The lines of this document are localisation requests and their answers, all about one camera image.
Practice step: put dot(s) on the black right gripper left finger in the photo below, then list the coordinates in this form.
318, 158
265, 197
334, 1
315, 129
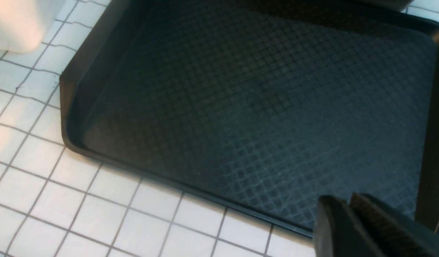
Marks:
338, 232

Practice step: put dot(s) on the white checkered tablecloth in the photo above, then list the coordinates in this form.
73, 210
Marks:
55, 202

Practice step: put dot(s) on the black plastic serving tray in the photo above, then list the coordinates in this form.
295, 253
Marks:
262, 105

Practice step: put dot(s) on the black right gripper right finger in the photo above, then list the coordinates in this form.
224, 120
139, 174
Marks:
396, 234

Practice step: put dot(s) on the large white plastic tub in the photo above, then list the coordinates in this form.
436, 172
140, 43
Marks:
24, 23

